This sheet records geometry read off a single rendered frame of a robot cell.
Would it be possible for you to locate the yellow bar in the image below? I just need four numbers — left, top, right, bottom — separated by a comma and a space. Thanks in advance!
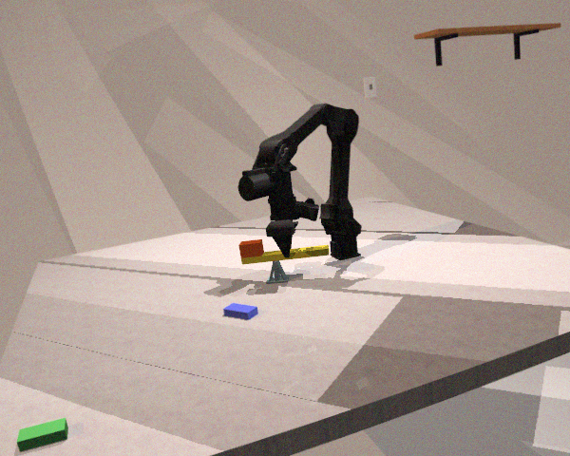
238, 239, 330, 265

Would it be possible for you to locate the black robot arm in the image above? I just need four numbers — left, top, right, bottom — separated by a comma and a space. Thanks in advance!
238, 104, 362, 260

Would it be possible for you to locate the green rectangular bar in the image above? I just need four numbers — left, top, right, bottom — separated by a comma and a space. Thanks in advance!
17, 417, 68, 452

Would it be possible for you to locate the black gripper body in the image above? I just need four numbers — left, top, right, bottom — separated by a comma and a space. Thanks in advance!
266, 191, 295, 238

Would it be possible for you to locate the blue rectangular block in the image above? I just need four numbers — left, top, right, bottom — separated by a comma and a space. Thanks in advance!
223, 303, 258, 320

